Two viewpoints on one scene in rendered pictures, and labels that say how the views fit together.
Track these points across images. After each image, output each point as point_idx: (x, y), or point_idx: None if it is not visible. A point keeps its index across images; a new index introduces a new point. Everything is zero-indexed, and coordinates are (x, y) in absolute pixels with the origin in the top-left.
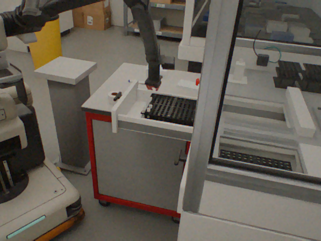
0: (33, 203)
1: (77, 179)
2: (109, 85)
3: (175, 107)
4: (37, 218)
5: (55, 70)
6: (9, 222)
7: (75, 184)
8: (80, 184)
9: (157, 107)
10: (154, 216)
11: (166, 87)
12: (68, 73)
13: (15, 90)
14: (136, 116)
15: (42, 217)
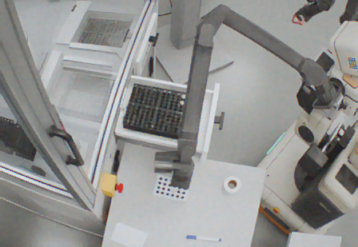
0: (280, 160)
1: (258, 244)
2: (245, 225)
3: (153, 107)
4: (272, 150)
5: (320, 246)
6: (288, 140)
7: (259, 237)
8: (252, 238)
9: (173, 105)
10: None
11: (162, 233)
12: (303, 242)
13: (332, 169)
14: None
15: (268, 151)
